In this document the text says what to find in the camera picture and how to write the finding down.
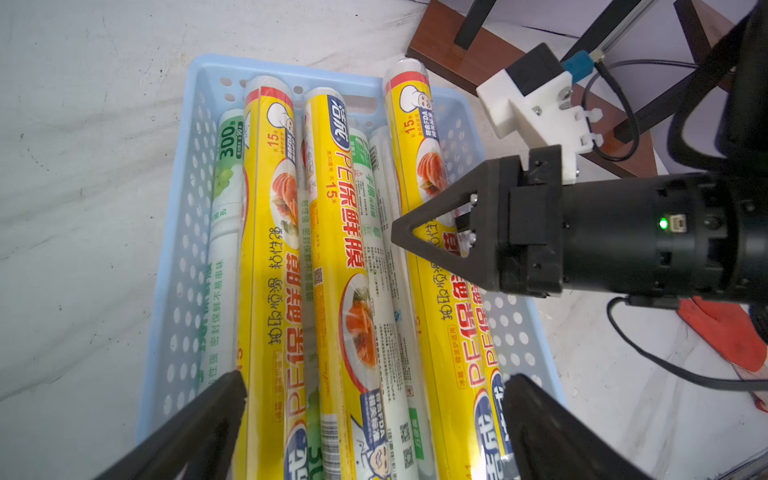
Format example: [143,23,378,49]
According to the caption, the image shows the white wrap roll large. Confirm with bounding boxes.
[199,109,245,389]

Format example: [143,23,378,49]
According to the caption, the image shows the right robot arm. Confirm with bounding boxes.
[392,2,767,305]

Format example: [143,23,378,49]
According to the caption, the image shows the light blue plastic basket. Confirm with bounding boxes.
[138,55,565,441]

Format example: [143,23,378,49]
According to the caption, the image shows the aluminium frame rails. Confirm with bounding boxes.
[590,1,646,61]

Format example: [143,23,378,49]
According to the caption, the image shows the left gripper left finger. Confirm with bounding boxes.
[99,371,247,479]

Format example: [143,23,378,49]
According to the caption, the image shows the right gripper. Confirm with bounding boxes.
[392,146,729,300]

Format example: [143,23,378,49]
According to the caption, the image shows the yellow wrap roll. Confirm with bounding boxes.
[238,76,310,479]
[303,87,392,479]
[383,58,511,479]

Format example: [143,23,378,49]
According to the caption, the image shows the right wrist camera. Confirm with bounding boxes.
[476,43,603,185]

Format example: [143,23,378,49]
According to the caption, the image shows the white green wrap roll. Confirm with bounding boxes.
[350,128,435,479]

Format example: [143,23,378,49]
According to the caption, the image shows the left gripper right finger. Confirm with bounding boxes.
[502,374,648,479]

